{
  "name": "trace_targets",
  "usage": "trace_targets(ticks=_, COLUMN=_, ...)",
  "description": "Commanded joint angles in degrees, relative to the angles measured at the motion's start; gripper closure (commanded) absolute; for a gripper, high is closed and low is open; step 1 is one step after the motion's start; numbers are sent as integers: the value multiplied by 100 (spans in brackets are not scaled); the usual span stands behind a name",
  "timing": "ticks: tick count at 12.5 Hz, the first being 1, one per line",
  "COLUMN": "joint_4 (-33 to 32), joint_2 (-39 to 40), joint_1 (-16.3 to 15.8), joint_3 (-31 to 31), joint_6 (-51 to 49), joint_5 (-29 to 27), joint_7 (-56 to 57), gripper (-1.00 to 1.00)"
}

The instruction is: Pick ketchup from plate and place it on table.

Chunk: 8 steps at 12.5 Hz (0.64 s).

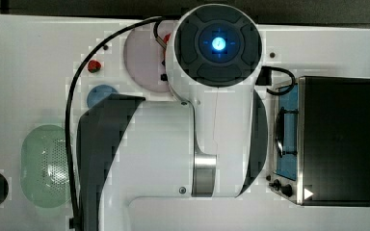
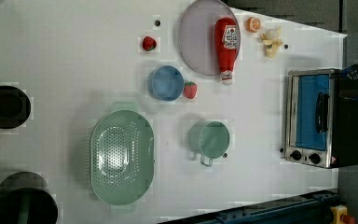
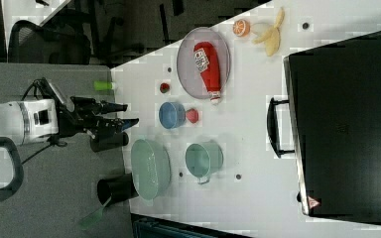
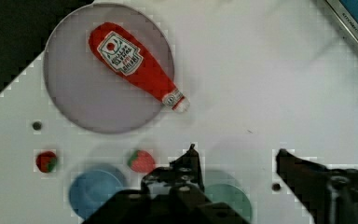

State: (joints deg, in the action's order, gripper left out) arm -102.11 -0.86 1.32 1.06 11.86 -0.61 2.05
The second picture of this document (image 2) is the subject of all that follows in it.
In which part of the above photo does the black toaster oven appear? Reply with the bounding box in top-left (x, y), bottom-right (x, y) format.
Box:
top-left (283, 69), bottom-right (358, 169)

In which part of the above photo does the blue bowl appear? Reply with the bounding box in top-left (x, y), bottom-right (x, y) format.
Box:
top-left (147, 65), bottom-right (185, 102)

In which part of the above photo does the small dark red strawberry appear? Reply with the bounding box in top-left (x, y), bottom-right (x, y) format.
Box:
top-left (142, 36), bottom-right (157, 51)

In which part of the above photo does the yellow red clamp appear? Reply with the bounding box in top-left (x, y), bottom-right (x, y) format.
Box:
top-left (330, 205), bottom-right (356, 224)

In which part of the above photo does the orange slice toy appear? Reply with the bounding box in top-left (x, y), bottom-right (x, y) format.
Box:
top-left (246, 17), bottom-right (261, 33)

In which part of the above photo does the grey round plate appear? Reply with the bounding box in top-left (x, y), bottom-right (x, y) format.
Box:
top-left (178, 0), bottom-right (241, 76)

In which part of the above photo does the light red strawberry toy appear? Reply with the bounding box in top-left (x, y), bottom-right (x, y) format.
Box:
top-left (183, 81), bottom-right (198, 99)

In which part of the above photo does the blue metal frame rail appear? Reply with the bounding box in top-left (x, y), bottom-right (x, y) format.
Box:
top-left (159, 190), bottom-right (340, 224)

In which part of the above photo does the red ketchup bottle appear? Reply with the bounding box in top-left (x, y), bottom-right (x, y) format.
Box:
top-left (214, 17), bottom-right (240, 86)

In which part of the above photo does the green metal mug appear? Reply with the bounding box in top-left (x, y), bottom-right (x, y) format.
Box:
top-left (189, 120), bottom-right (230, 167)

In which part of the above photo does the green colander basket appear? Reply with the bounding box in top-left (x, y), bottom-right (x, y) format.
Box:
top-left (89, 102), bottom-right (155, 206)

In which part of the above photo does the peeled banana toy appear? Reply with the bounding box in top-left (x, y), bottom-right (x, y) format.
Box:
top-left (260, 27), bottom-right (282, 58)

